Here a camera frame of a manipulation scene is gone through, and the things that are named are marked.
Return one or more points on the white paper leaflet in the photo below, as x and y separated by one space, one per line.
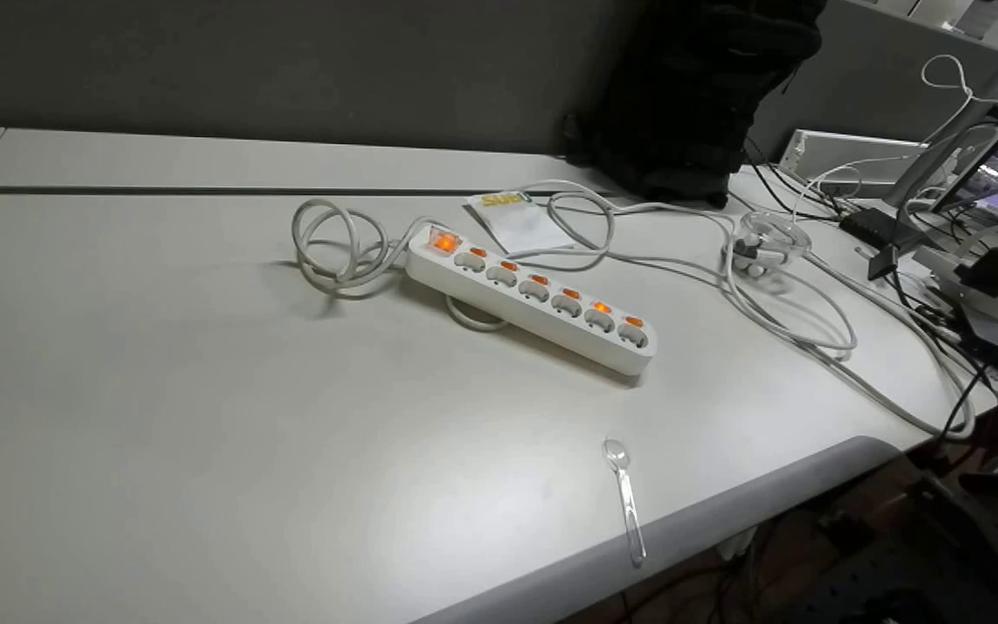
516 224

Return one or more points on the grey metal desk rail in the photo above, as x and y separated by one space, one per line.
174 164

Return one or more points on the silver laptop computer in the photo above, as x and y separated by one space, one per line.
845 164

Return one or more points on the clear plastic wrapper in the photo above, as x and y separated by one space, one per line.
763 246

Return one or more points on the black fabric bag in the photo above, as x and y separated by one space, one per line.
676 108

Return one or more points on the clear plastic spoon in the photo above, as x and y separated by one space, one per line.
619 463

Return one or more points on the white six-socket power strip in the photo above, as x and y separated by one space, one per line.
533 302

